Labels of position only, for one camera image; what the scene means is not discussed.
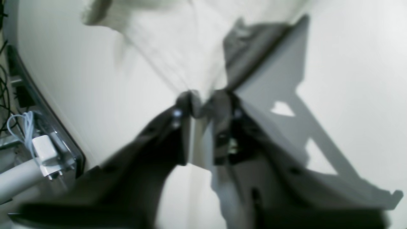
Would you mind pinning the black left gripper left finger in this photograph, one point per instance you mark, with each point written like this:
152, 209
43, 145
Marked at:
124, 192

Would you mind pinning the beige T-shirt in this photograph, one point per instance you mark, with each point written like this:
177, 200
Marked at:
182, 41

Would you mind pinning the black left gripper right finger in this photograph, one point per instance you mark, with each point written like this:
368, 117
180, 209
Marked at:
274, 191

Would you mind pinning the white power adapter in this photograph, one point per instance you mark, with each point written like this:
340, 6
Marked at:
52, 157

